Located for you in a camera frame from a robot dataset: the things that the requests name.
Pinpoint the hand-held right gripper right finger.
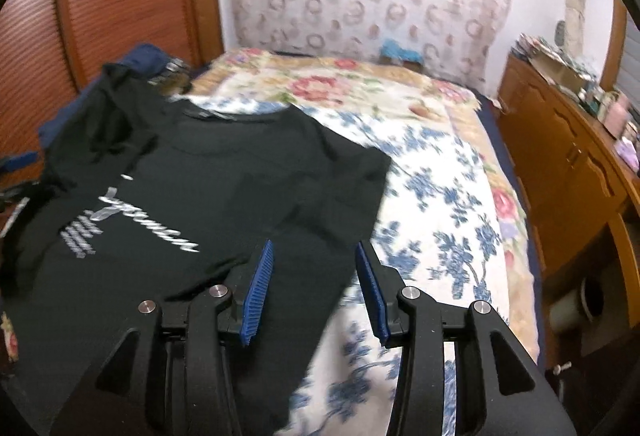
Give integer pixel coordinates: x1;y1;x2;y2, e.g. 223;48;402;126
354;240;576;436

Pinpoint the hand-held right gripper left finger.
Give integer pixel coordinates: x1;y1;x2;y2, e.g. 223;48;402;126
50;239;296;436

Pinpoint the black printed t-shirt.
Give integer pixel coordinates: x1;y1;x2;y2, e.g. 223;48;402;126
0;61;393;436

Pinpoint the white blue floral blanket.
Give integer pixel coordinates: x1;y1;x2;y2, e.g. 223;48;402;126
190;95;516;436

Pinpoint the paper roll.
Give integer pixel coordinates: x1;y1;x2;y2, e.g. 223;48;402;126
549;285;607;333

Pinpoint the beige rose floral quilt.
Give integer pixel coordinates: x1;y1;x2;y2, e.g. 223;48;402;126
192;48;542;367

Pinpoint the wooden sideboard cabinet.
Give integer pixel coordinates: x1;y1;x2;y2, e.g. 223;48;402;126
496;50;640;317

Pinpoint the dark cloth with patterned trim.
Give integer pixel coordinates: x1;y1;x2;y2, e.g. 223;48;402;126
149;57;193;93

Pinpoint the blue plastic bag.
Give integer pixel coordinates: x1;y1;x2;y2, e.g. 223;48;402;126
380;39;427;68

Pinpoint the navy folded cloth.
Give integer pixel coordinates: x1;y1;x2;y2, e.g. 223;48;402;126
39;44;172;158

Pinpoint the purple packet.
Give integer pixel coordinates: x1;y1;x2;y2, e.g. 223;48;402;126
619;140;640;168

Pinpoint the cardboard box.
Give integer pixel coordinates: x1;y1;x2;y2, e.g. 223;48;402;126
529;45;592;88

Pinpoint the pink bottle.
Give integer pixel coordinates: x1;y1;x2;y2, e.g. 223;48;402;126
606;95;634;137

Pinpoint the grey window blind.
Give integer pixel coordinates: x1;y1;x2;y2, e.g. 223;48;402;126
617;24;640;117

